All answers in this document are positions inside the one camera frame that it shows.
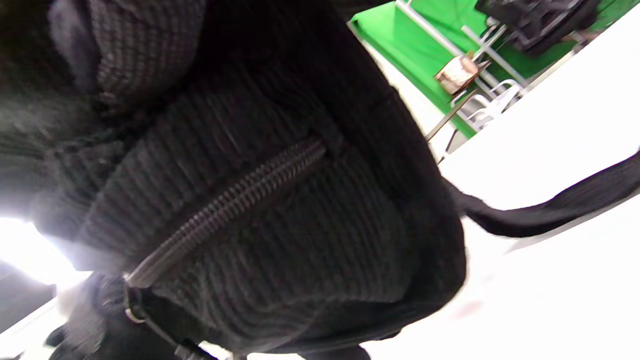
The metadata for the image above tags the person's right hand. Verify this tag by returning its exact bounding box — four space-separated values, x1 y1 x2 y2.
47 0 207 103

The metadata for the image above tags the brown patterned bag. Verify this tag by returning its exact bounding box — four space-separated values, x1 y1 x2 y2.
433 52 482 96

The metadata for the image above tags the white metal chair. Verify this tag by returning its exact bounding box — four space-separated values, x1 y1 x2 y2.
450 79 524 132

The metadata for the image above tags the black backpack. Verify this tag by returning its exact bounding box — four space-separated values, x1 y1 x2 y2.
0 0 640 360

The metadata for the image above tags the wooden side table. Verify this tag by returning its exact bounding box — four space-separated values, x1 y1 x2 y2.
425 60 493 166

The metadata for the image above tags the black mesh office chair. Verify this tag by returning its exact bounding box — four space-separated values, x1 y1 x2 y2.
474 0 602 57

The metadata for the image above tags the green screen backdrop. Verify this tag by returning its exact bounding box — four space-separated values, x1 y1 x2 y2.
349 0 640 139

